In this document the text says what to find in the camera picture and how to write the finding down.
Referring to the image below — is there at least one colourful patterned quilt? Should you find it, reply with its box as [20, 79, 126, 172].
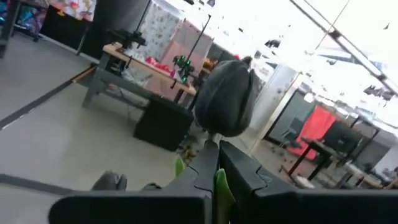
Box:
[0, 0, 47, 41]

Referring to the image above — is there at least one black computer case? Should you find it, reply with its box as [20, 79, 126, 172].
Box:
[133, 95, 195, 152]

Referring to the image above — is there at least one black overhead light bar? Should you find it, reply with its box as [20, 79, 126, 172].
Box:
[289, 0, 398, 96]

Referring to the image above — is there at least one floral print cloth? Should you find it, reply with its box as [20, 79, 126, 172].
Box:
[48, 0, 97, 22]

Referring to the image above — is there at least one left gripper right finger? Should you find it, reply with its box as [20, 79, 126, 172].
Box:
[220, 140, 398, 224]

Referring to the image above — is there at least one white pillar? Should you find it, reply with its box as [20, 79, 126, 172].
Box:
[248, 63, 301, 147]

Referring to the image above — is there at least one white floral cloth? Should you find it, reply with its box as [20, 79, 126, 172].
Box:
[130, 0, 184, 63]

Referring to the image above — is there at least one red partition panel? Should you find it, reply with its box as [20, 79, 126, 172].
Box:
[287, 105, 336, 161]

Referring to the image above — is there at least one wooden background table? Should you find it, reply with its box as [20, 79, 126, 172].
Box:
[82, 42, 197, 110]

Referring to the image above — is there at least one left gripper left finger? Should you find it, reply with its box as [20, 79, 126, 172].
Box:
[48, 140, 220, 224]

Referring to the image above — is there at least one grey office partition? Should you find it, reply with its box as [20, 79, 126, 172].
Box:
[267, 90, 317, 144]

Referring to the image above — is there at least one black curtain panel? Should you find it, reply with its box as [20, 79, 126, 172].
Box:
[40, 0, 150, 60]

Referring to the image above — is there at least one black background desk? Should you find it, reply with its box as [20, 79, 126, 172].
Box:
[287, 139, 346, 182]

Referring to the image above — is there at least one pink partition panel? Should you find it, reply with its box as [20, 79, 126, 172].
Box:
[160, 18, 215, 75]

